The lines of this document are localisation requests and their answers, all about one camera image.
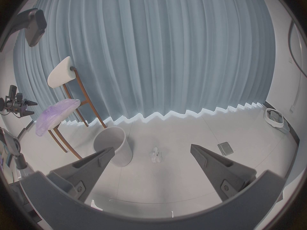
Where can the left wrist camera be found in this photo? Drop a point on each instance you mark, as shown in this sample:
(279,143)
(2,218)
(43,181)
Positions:
(13,91)

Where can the white rimmed grey tub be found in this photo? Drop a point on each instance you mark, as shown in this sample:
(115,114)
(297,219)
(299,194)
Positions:
(275,118)

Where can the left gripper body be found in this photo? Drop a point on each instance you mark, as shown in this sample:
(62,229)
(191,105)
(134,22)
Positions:
(19,108)

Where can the blue-green curtain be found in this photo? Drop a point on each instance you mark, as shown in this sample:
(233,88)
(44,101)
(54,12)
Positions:
(156,56)

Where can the white trash bin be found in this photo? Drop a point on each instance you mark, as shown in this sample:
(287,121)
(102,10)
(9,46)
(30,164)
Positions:
(124,154)

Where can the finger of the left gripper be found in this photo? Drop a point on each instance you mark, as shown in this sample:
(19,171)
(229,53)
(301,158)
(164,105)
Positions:
(26,113)
(28,103)

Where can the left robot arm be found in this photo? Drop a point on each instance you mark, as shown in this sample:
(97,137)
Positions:
(20,160)

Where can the purple plastic bag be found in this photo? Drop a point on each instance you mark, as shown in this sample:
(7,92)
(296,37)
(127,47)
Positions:
(55,116)

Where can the white cushioned wooden chair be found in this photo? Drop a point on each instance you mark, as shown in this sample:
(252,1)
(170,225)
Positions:
(60,73)

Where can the white plastic wrapper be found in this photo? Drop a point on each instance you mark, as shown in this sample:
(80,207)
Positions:
(155,156)

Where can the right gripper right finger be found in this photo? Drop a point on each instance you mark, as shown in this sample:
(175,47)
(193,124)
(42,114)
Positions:
(225,174)

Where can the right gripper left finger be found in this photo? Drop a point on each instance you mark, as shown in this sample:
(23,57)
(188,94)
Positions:
(81,174)

